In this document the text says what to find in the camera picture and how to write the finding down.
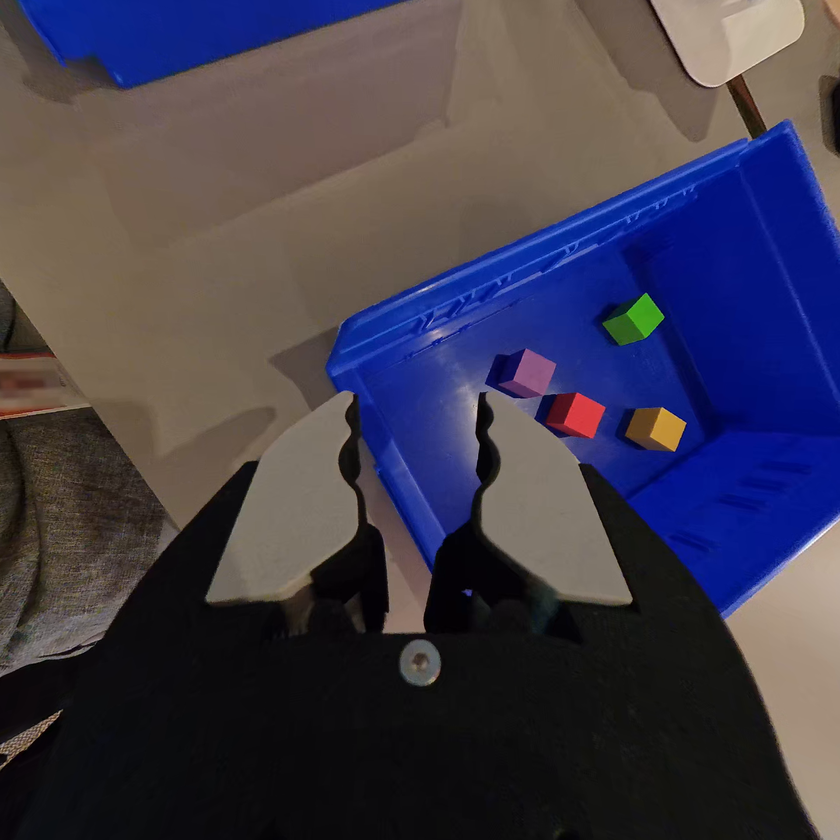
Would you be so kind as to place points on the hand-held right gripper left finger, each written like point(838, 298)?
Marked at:
point(289, 525)

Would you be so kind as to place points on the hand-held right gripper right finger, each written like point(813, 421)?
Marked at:
point(551, 525)

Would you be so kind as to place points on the red cube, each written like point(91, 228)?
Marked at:
point(576, 415)

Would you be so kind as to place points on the yellow cube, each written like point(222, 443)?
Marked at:
point(655, 430)

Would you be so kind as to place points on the purple cube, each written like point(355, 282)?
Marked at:
point(528, 374)

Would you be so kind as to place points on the blue plastic bin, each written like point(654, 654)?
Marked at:
point(722, 492)
point(197, 33)

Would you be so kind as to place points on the green cube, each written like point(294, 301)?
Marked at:
point(633, 320)

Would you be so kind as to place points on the red white booklet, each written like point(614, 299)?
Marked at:
point(71, 397)

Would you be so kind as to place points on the black box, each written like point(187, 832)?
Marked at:
point(832, 118)

